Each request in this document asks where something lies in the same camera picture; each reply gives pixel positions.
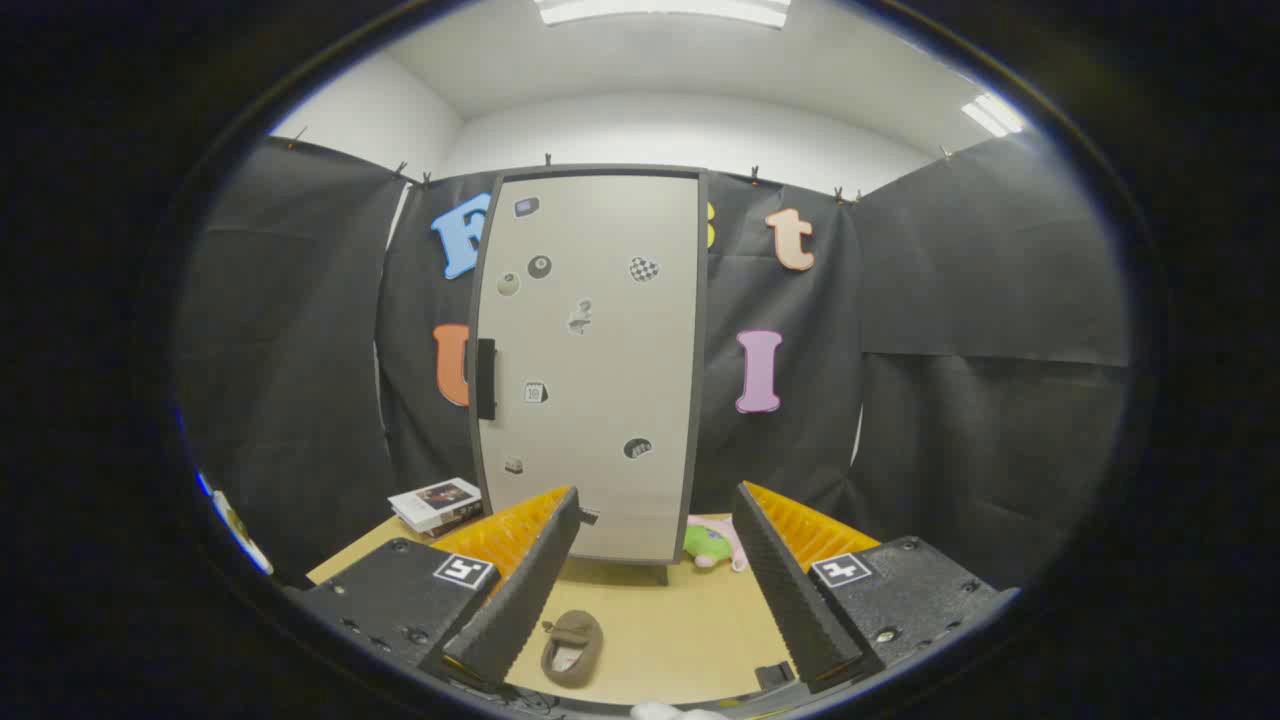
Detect long ceiling light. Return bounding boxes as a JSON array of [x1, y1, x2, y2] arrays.
[[960, 92, 1028, 139], [535, 0, 793, 29]]

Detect black backdrop cloth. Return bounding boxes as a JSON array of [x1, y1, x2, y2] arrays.
[[175, 135, 1136, 591]]

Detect brown fuzzy shoe with bow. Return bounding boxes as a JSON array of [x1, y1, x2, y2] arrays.
[[540, 610, 605, 689]]

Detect green and pink plush toy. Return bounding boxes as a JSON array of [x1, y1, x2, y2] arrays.
[[682, 515, 749, 573]]

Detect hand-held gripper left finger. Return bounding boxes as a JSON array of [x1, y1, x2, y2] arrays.
[[295, 485, 583, 696]]

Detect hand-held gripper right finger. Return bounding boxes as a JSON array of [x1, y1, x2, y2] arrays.
[[730, 481, 1021, 696]]

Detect grey shoe cabinet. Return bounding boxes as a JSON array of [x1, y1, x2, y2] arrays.
[[468, 165, 711, 587]]

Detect grey shoe cabinet door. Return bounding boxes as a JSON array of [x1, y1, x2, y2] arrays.
[[478, 175, 699, 563]]

